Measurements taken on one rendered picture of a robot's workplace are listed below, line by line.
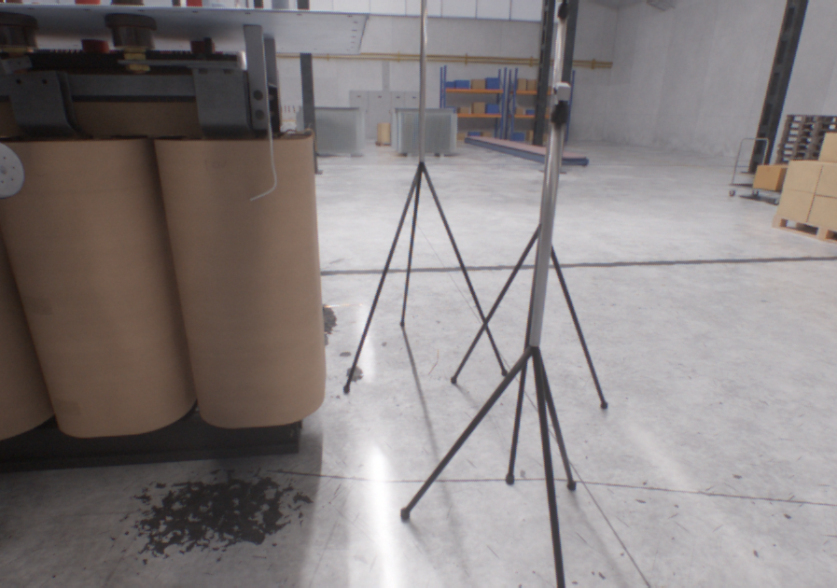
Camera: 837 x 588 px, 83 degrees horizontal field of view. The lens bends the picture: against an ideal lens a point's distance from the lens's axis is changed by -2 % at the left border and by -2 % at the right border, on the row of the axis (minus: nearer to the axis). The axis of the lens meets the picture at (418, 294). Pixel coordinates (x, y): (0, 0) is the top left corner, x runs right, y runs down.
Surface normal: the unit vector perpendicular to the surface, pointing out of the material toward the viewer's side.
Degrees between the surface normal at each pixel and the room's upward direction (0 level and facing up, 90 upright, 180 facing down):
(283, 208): 90
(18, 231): 90
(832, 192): 90
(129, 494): 0
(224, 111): 90
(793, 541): 0
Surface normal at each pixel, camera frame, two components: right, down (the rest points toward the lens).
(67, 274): 0.15, 0.35
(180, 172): -0.20, 0.34
